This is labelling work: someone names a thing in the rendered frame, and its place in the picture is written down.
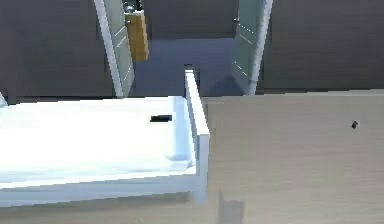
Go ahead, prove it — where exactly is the black remote control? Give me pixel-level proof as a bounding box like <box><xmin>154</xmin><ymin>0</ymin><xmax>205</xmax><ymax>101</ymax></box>
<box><xmin>149</xmin><ymin>114</ymin><xmax>173</xmax><ymax>123</ymax></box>

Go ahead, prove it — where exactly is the grey room door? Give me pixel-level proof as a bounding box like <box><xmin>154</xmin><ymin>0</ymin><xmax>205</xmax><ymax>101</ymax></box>
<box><xmin>230</xmin><ymin>0</ymin><xmax>274</xmax><ymax>97</ymax></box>
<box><xmin>93</xmin><ymin>0</ymin><xmax>137</xmax><ymax>99</ymax></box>

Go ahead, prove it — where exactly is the yellow wooden cabinet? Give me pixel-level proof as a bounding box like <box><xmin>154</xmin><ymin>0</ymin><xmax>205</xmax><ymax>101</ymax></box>
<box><xmin>124</xmin><ymin>9</ymin><xmax>150</xmax><ymax>63</ymax></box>

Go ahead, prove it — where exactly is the white bed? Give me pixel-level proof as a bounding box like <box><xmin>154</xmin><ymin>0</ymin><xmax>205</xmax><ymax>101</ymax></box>
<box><xmin>0</xmin><ymin>69</ymin><xmax>211</xmax><ymax>208</ymax></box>

